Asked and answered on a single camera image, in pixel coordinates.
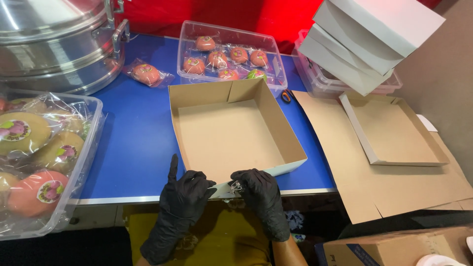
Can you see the person's right hand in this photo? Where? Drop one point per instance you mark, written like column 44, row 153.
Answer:
column 262, row 199

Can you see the person's left hand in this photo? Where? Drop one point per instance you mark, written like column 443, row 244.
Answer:
column 183, row 199

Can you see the brown cardboard box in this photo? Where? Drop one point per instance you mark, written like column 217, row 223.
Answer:
column 229, row 136

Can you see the crumpled patterned cloth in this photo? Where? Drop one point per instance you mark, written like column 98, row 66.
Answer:
column 295, row 221

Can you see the person's yellow garment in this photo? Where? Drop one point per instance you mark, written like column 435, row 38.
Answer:
column 225, row 236

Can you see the flat brown cardboard sheet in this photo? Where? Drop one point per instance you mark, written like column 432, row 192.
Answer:
column 340, row 177

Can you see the clear container of large buns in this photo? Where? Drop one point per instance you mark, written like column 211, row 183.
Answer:
column 87, row 147

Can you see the small wrapped green bun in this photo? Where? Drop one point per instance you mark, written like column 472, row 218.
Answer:
column 256, row 75

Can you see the clear plastic storage container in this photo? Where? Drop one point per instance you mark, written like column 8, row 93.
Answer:
column 317, row 83

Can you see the large wrapped yellow bun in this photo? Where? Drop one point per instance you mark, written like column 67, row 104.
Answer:
column 61, row 153
column 26, row 133
column 6, row 181
column 26, row 104

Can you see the single wrapped orange bun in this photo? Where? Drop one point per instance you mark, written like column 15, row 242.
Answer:
column 146, row 74

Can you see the clear container of small buns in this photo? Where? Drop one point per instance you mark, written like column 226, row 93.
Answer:
column 275, row 62

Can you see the brown shipping carton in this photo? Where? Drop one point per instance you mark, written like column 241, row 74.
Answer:
column 399, row 245

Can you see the group of wrapped orange buns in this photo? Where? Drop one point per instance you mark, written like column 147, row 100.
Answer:
column 218, row 59

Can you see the shallow cardboard box lid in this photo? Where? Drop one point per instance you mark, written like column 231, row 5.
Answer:
column 391, row 133

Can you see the large wrapped orange bun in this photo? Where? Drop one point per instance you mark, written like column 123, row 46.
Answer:
column 35, row 194

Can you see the closed white cardboard box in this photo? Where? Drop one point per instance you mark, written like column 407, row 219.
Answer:
column 340, row 72
column 384, row 22
column 347, row 51

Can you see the small white paper piece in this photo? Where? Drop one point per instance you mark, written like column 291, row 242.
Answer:
column 428, row 123

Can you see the white tape roll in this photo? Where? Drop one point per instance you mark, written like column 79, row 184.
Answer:
column 438, row 260

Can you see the red cloth backdrop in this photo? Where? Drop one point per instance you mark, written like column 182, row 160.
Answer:
column 221, row 14

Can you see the large aluminium steamer pot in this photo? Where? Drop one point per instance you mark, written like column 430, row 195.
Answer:
column 55, row 44

